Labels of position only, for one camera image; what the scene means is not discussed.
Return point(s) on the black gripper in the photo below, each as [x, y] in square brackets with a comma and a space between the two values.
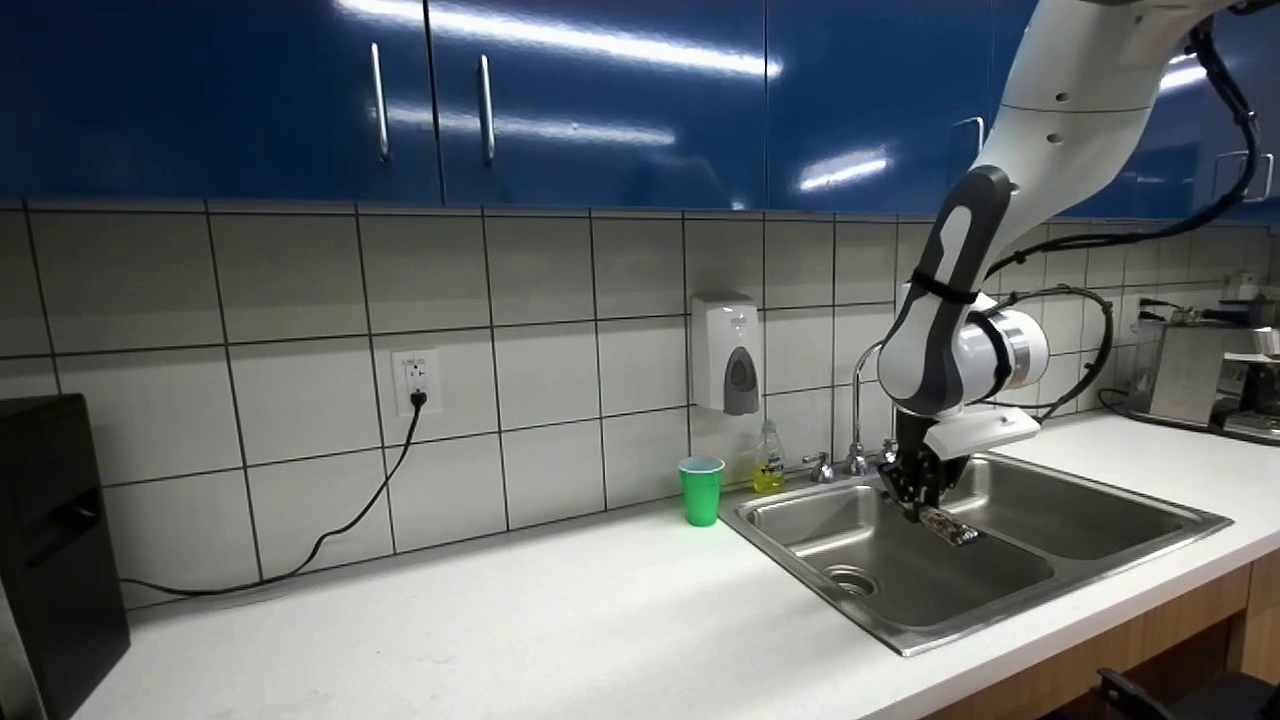
[924, 479]

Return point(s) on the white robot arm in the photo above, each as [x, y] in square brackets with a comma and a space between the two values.
[1072, 104]

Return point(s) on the stainless steel double sink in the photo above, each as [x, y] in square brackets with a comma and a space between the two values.
[899, 577]

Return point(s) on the coffee machine on counter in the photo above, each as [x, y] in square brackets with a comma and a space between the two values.
[1205, 371]

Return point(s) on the black appliance on counter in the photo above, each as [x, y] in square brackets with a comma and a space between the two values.
[59, 550]

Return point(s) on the chrome gooseneck faucet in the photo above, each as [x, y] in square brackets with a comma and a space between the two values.
[858, 448]

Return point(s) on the yellow dish soap bottle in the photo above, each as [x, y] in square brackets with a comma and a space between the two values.
[771, 465]

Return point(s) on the green plastic cup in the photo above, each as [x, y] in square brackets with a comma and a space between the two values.
[700, 487]

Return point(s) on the black chair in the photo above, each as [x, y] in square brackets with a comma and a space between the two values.
[1223, 699]

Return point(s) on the blue upper cabinets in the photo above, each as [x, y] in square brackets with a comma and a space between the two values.
[680, 104]

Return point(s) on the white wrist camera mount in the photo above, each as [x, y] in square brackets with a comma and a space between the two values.
[976, 430]

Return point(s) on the white wall soap dispenser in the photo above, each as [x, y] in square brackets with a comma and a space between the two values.
[725, 354]

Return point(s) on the white wall outlet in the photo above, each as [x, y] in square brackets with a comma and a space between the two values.
[419, 378]

